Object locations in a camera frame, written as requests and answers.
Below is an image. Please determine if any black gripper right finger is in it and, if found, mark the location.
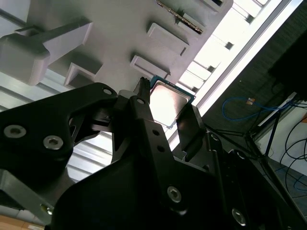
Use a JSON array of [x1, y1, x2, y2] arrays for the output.
[[176, 104, 303, 230]]

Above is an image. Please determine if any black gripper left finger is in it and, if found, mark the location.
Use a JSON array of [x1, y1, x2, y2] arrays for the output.
[[0, 76, 190, 214]]

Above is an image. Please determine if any silver CPU chip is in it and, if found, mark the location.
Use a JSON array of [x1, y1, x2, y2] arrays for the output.
[[149, 75, 197, 129]]

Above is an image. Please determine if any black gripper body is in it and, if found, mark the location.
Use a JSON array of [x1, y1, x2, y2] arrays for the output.
[[51, 157, 231, 230]]

